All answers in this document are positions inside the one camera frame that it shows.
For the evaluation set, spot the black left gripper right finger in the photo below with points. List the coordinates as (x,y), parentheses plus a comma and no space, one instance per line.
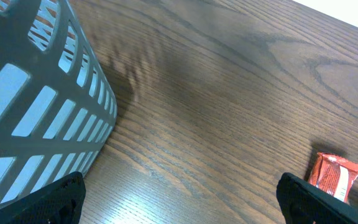
(301,202)

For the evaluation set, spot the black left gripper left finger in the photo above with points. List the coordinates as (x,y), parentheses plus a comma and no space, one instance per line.
(58,202)

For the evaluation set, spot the red white snack bar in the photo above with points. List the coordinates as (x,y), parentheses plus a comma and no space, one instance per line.
(334,175)

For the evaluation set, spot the grey plastic mesh basket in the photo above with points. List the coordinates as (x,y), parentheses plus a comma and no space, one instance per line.
(57,108)

